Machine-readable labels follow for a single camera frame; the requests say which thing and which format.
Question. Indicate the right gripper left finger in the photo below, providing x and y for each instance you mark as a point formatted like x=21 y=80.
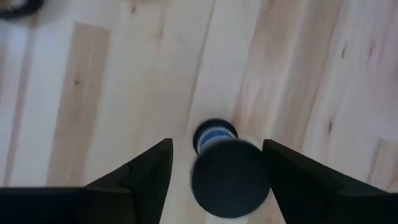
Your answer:
x=140 y=193

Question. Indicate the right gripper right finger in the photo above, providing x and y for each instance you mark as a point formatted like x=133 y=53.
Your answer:
x=311 y=199

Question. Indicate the blue sand hourglass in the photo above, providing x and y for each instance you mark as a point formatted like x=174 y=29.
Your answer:
x=230 y=180

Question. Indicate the black wristwatch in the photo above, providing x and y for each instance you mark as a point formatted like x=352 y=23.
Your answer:
x=18 y=11

